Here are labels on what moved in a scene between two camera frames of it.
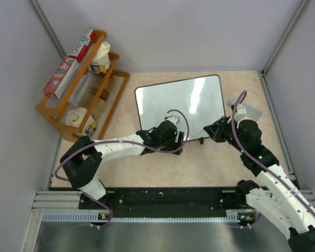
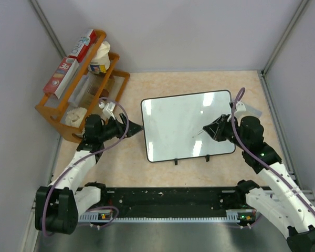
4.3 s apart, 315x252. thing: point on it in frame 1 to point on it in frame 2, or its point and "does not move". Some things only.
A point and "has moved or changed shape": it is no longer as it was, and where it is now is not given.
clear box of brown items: [93, 92] does not move
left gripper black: [173, 146] to [121, 127]
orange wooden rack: [85, 105] does not move
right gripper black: [223, 123] does not move
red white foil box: [83, 44] does not move
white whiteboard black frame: [198, 101] has moved or changed shape
